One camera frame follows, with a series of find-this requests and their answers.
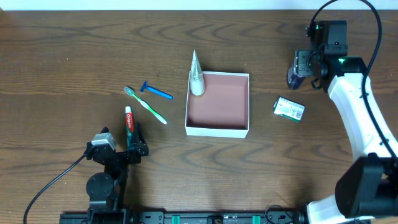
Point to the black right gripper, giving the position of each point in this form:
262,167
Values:
302,63

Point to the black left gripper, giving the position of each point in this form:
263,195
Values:
123,152

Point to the clear pump bottle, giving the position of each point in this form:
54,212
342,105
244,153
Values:
293,79

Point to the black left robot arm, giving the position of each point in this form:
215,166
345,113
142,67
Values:
106,189

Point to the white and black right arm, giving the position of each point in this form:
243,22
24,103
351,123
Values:
368,189

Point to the red and green toothpaste tube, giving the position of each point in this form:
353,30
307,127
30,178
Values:
129,118

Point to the green and white toothbrush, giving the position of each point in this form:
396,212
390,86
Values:
130,91

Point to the blue disposable razor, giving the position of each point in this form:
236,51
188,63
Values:
153,90

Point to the white and green small box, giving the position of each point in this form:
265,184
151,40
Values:
288,109

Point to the white upright tube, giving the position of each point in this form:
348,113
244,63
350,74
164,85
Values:
197,82

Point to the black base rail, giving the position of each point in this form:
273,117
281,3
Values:
277,216

